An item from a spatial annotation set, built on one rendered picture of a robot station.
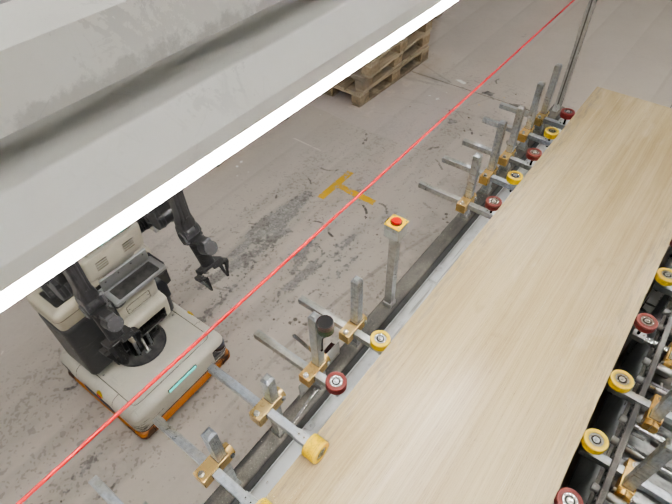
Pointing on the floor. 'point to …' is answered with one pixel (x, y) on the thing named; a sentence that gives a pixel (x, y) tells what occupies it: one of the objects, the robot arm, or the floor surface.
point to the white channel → (106, 52)
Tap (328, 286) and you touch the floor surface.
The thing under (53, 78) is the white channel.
